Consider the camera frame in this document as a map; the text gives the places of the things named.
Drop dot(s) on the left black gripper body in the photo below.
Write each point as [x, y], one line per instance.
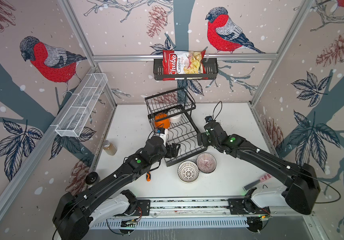
[169, 154]

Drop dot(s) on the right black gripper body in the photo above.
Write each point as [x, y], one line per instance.
[204, 140]

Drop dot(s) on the orange plastic bowl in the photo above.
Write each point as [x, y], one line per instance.
[162, 121]

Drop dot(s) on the white ceramic bowl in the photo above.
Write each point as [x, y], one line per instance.
[174, 117]

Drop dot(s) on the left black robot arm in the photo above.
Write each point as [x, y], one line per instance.
[74, 213]

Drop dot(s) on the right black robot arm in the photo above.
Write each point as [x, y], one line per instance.
[302, 186]

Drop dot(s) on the white patterned bowl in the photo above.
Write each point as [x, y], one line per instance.
[188, 172]

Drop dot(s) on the glass jar with lid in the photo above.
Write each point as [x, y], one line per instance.
[109, 148]

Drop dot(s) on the red cassava chips bag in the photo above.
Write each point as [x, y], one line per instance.
[183, 62]

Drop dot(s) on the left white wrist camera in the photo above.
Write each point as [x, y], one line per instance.
[162, 133]

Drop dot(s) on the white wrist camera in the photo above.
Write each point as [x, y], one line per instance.
[162, 133]
[209, 119]

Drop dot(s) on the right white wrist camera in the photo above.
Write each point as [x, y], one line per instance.
[209, 119]

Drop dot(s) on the orange handled screwdriver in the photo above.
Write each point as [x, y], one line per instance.
[148, 176]

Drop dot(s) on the black wire dish rack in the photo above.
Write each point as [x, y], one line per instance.
[185, 132]

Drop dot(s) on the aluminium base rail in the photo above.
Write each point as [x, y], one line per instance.
[189, 213]

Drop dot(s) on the pink handled brush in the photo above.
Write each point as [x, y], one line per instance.
[261, 179]

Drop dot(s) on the black wall basket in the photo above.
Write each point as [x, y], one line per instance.
[210, 65]

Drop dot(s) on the white mesh wall shelf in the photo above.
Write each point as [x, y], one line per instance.
[78, 113]

